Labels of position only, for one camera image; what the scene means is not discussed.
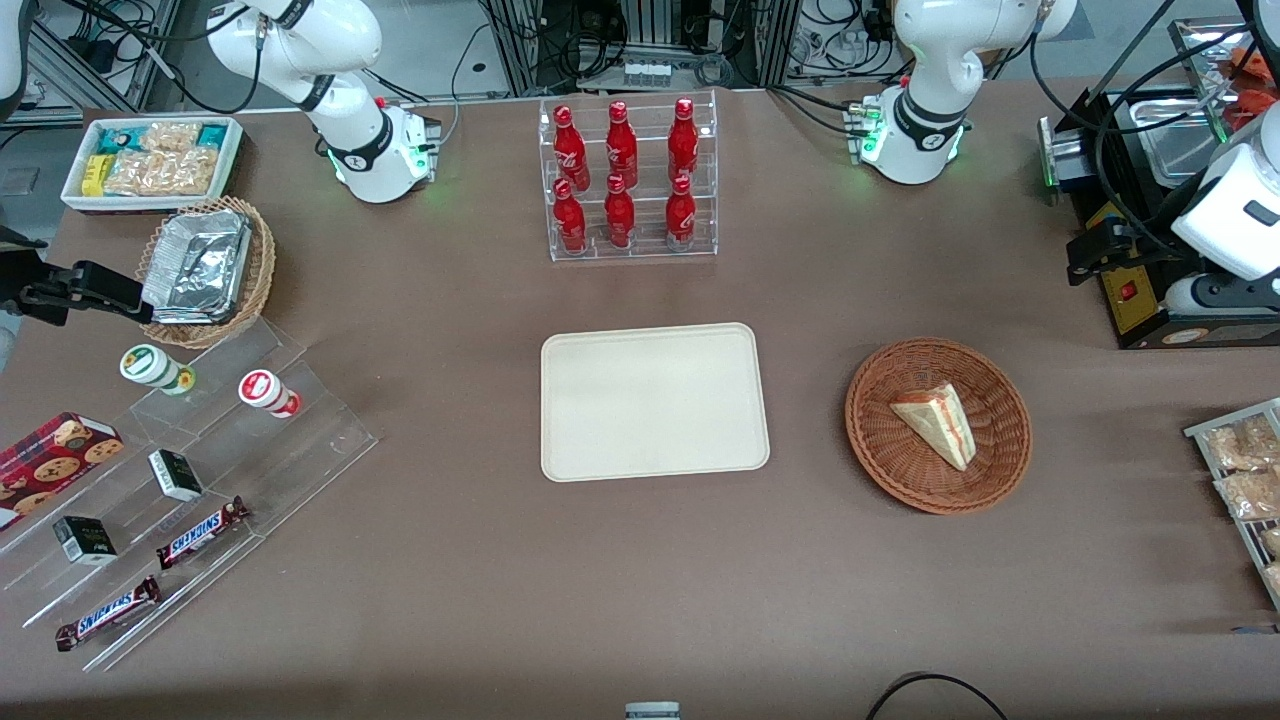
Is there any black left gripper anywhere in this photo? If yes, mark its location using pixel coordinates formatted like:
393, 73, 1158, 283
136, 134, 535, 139
1065, 222, 1171, 288

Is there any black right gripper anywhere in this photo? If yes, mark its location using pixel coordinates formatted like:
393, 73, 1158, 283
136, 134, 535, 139
18, 262, 151, 327

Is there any triangular sandwich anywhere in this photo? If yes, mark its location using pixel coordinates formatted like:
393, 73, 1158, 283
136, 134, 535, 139
890, 383, 976, 472

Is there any oval light wicker basket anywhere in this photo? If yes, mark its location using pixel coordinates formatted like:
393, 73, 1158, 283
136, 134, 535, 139
135, 196, 277, 351

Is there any round brown wicker basket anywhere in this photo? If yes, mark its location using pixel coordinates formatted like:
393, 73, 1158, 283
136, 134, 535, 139
845, 338, 1033, 516

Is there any beige plastic tray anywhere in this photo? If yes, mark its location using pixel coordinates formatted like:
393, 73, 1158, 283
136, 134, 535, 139
541, 322, 771, 483

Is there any black food warmer appliance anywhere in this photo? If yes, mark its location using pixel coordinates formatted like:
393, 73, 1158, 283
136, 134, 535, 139
1037, 15, 1280, 351

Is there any green lid snack cup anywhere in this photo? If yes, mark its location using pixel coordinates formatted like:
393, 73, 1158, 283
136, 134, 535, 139
120, 344, 197, 396

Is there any white rectangular snack bin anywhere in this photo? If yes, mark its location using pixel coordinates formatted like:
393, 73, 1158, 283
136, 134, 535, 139
60, 115, 245, 216

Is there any clear bag of crackers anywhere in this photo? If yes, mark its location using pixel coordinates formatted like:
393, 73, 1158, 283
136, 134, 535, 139
140, 122, 203, 153
103, 150, 166, 197
160, 147, 219, 196

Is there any stainless steel pan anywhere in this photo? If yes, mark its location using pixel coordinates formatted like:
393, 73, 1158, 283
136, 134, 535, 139
1130, 97, 1241, 189

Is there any red cookie box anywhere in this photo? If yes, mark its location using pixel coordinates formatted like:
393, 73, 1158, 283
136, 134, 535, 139
0, 412, 126, 531

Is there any red lid snack cup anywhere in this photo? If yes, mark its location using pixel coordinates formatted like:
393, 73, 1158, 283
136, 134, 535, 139
238, 369, 302, 419

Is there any small black box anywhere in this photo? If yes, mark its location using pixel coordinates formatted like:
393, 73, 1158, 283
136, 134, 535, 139
148, 449, 204, 503
53, 516, 118, 566

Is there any red fried food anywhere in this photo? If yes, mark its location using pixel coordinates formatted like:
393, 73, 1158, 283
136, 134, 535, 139
1225, 45, 1280, 141

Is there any clear acrylic stepped display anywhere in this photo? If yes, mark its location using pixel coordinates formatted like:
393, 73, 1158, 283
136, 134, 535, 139
0, 318, 379, 673

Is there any snickers chocolate bar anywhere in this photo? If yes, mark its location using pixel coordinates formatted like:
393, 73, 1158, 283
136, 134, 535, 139
156, 497, 251, 571
55, 576, 163, 653

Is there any red cola bottle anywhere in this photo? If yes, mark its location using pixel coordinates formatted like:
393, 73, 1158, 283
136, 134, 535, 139
665, 175, 697, 251
667, 97, 700, 186
553, 105, 591, 193
553, 178, 589, 255
605, 100, 639, 191
604, 174, 637, 250

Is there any clear acrylic bottle rack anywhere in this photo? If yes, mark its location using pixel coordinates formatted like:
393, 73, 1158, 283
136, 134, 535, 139
538, 88, 719, 263

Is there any black cable loop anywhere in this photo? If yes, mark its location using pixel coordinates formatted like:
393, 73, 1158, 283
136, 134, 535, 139
865, 672, 1011, 720

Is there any aluminium frame rack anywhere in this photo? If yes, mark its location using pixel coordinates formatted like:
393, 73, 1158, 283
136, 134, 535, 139
480, 0, 801, 93

